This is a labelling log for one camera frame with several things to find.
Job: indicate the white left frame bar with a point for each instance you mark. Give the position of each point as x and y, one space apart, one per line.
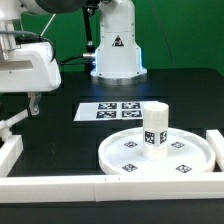
9 153

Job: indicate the white rod part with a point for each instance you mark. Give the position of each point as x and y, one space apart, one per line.
5 125

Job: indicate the white paper marker sheet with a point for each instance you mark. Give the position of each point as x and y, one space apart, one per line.
102 111

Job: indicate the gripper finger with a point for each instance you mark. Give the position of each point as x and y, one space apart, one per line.
34 99

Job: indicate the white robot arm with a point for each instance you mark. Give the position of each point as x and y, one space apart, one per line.
117 60

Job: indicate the white front frame bar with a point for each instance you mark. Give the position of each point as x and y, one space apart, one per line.
97 188

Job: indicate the black camera stand pole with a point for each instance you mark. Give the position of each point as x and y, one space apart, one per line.
87 33

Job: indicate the white round table top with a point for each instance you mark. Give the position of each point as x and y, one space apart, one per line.
131 152

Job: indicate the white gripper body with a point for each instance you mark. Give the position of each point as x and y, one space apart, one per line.
30 68

